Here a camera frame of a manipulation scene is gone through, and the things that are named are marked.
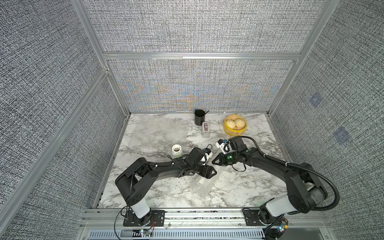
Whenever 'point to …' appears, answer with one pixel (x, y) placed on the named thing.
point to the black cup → (199, 117)
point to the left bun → (230, 123)
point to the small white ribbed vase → (177, 152)
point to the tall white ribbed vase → (201, 186)
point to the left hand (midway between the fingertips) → (212, 172)
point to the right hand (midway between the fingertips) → (212, 159)
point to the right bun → (239, 122)
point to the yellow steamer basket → (236, 131)
